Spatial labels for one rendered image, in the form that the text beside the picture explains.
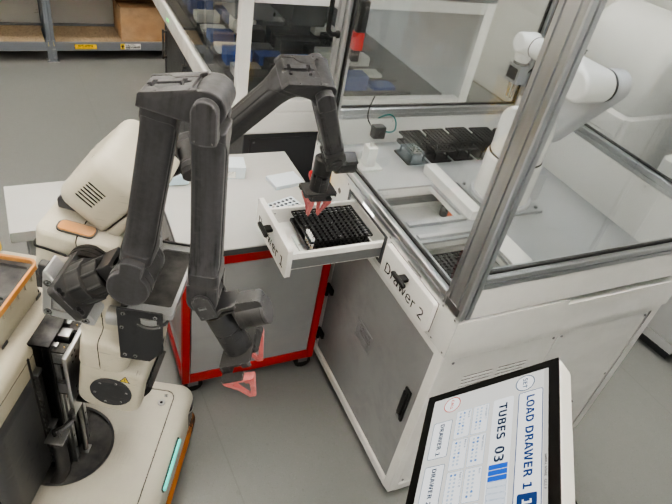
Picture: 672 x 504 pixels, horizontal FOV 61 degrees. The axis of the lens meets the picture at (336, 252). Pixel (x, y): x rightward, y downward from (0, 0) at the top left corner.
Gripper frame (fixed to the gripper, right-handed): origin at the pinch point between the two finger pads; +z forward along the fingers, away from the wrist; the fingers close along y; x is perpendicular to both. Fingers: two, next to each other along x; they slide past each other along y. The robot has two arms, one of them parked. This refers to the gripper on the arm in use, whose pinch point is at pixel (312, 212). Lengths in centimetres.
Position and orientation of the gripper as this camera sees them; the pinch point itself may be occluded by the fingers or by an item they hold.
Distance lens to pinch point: 177.6
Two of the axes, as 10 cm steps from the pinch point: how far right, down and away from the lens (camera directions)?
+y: -9.1, 0.8, -4.1
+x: 3.6, 6.4, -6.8
